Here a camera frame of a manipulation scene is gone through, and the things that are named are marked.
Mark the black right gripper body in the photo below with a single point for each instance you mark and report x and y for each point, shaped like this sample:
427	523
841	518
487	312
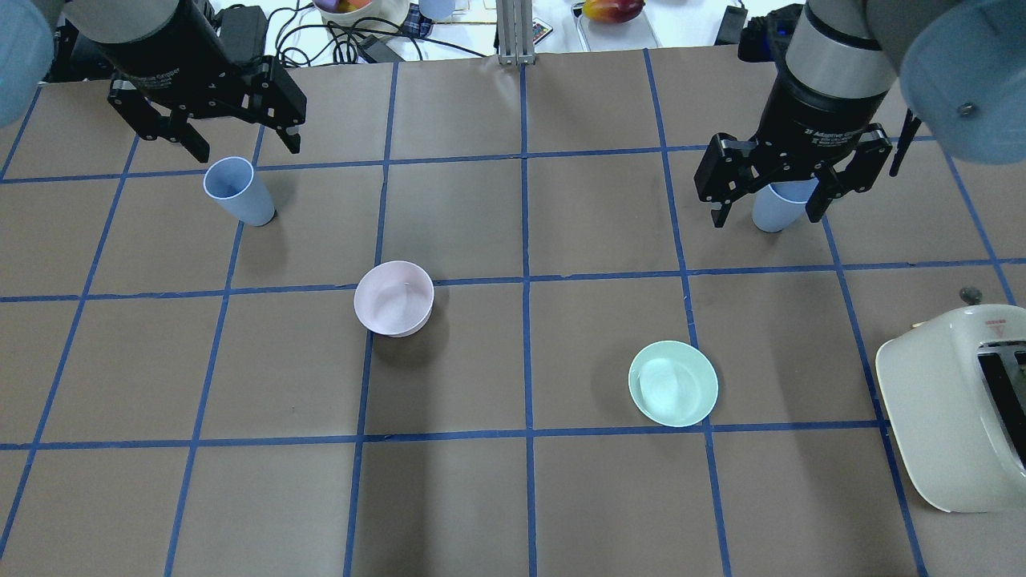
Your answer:
816	110

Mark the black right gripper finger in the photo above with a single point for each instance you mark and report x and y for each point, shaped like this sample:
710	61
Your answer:
723	194
832	183

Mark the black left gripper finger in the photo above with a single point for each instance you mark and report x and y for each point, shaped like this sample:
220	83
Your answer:
150	125
287	129

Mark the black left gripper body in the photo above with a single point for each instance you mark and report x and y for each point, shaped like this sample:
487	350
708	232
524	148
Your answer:
167	54

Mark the blue cup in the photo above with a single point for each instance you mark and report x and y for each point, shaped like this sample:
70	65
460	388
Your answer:
778	205
234	184

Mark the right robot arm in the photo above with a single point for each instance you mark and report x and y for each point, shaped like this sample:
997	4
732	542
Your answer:
855	82

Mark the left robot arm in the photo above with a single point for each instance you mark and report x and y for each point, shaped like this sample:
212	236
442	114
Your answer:
33	34

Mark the black power adapter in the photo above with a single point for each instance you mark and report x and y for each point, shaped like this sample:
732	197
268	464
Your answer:
242	31

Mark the white bowl with fruit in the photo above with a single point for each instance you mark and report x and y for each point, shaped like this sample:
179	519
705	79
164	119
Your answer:
381	16

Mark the green bowl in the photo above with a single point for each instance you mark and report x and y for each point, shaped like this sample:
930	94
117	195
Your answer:
673	384

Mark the pink bowl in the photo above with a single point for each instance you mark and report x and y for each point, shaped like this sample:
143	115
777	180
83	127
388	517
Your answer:
394	299

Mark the red yellow mango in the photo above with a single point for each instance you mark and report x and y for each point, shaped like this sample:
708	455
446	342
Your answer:
612	11

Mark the cream white toaster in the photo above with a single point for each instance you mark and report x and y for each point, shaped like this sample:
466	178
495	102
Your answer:
953	387

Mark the small remote control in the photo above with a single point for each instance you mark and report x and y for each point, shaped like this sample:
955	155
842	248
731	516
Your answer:
540	30

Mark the aluminium frame post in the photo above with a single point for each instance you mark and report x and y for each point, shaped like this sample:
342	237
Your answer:
515	33

